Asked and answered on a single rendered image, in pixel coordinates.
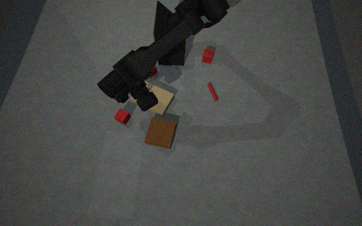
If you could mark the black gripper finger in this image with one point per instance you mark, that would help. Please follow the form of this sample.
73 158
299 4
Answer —
134 96

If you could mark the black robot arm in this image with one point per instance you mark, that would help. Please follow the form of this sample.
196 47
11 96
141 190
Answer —
135 67

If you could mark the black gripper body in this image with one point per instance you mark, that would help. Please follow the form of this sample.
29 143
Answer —
145 100

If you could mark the brown square block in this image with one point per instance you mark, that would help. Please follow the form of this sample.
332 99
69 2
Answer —
160 133

